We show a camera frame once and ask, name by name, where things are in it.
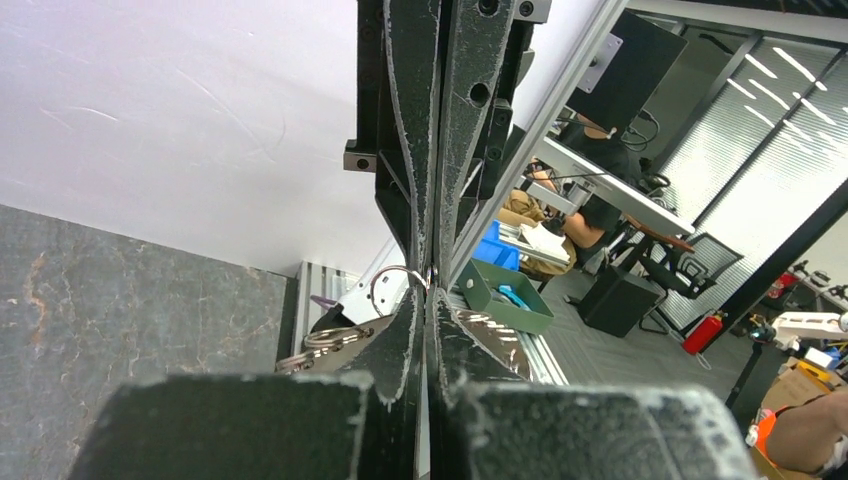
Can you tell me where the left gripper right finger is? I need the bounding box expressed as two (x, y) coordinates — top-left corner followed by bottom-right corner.
(426, 1), (755, 479)

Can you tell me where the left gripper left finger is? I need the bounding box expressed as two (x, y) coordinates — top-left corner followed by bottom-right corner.
(343, 0), (443, 480)

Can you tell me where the large ring of keyrings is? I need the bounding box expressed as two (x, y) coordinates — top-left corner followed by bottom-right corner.
(274, 264), (531, 382)

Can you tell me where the green plastic bin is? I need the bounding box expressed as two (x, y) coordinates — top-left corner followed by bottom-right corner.
(457, 259), (554, 335)

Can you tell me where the blue plastic bin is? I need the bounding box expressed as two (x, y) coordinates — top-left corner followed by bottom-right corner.
(472, 220), (520, 271)

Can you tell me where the seated person in black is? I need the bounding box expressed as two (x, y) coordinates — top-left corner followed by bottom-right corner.
(496, 115), (644, 276)

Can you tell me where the red fire extinguisher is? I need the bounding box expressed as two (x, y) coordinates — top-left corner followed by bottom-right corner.
(682, 310), (726, 355)

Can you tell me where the black office chair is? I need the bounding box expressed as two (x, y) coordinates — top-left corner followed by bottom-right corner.
(637, 232), (744, 335)

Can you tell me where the right aluminium frame post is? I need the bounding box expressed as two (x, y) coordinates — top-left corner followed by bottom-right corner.
(442, 0), (627, 288)

